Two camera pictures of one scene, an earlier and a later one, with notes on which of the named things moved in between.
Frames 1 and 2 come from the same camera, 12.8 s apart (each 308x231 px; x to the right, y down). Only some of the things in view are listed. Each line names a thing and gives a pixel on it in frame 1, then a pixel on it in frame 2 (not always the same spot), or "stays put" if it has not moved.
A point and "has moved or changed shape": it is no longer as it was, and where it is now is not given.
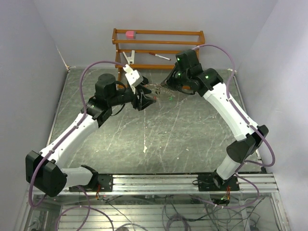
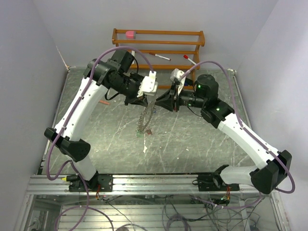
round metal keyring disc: (157, 86) has moved or changed shape
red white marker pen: (158, 56) stays put
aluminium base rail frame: (179, 185) stays put
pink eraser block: (130, 34) stays put
